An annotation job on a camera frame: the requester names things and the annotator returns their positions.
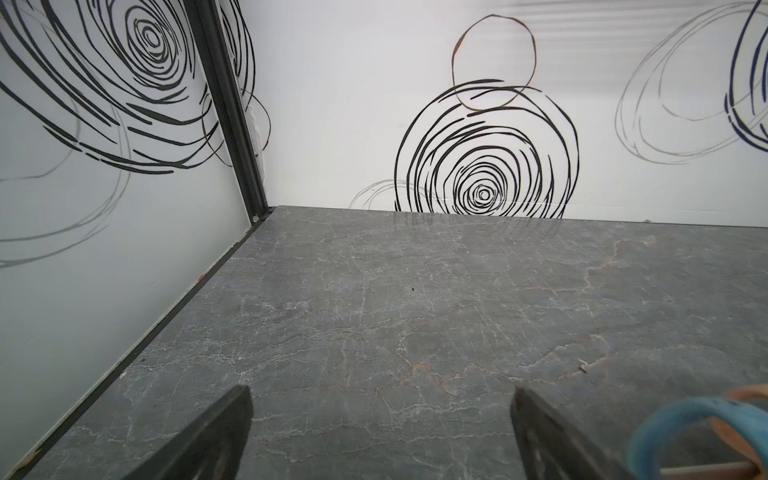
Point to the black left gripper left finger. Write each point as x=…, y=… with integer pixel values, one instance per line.
x=210, y=447

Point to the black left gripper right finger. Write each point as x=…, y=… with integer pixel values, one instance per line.
x=551, y=447

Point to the black corner frame post left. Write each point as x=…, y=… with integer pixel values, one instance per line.
x=207, y=30

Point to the blue butterfly mug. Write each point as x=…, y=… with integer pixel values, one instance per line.
x=736, y=418

